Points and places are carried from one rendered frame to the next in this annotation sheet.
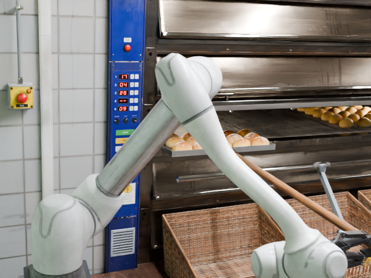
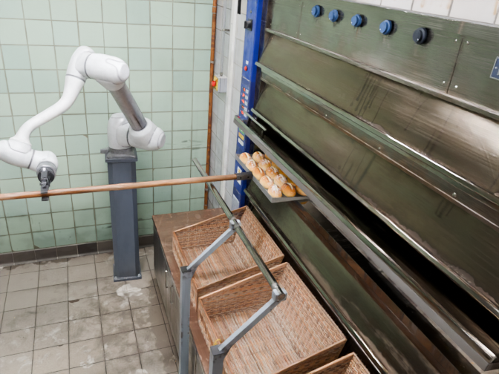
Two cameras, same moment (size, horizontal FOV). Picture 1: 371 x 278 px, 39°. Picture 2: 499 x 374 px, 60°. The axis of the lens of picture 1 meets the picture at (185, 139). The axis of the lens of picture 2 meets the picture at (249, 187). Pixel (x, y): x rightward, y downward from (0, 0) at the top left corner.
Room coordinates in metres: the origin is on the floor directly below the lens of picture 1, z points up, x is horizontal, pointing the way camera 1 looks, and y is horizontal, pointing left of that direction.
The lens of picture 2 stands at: (2.37, -2.28, 2.17)
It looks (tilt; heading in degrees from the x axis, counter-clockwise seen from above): 27 degrees down; 90
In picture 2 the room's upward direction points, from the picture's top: 5 degrees clockwise
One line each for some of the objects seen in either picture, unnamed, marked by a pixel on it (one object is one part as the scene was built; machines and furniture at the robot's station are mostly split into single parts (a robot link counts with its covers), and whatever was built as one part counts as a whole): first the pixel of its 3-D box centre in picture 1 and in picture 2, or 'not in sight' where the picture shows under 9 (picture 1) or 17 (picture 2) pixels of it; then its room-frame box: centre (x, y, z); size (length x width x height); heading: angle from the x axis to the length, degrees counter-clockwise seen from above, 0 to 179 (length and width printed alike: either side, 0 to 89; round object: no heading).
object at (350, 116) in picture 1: (343, 111); not in sight; (3.36, -1.03, 1.21); 0.61 x 0.48 x 0.06; 24
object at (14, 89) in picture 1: (20, 95); (220, 83); (2.09, 0.68, 1.46); 0.10 x 0.07 x 0.10; 114
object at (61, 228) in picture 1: (59, 229); (121, 130); (1.48, 0.38, 1.17); 0.18 x 0.16 x 0.22; 164
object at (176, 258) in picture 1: (231, 252); (223, 253); (2.25, -0.25, 0.72); 0.56 x 0.49 x 0.28; 114
